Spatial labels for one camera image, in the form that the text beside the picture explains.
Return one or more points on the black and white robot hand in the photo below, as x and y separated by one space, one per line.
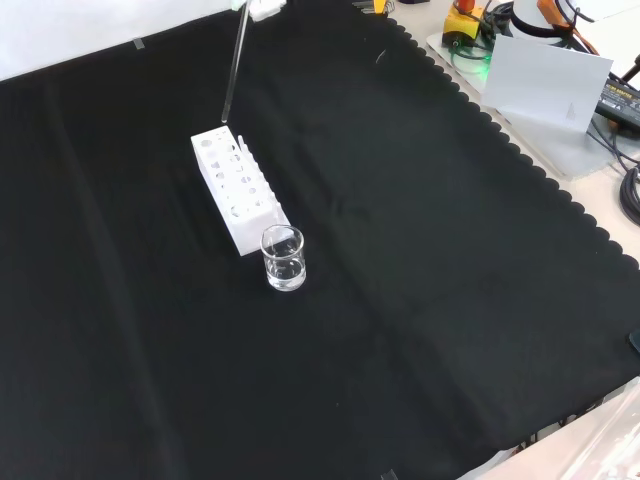
262 7

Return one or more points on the clear glass rod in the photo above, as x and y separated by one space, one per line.
235 65

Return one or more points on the white test tube rack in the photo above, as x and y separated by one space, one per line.
240 235

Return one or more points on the small clear glass beaker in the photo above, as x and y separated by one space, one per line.
284 272

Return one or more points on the hex key set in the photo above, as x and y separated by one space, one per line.
375 5

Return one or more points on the grey tape strip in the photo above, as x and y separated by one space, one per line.
140 44
388 475

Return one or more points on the yellow stop button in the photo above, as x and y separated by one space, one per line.
462 22

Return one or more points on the black bench cloth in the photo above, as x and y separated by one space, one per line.
400 250

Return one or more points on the white upright card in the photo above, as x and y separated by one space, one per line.
540 80

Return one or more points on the pale base board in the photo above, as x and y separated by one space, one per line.
565 150

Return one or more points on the black power adapter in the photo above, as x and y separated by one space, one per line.
620 97

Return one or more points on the dark flat object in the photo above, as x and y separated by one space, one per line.
635 344

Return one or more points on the clear plastic sheet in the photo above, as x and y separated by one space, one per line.
605 440

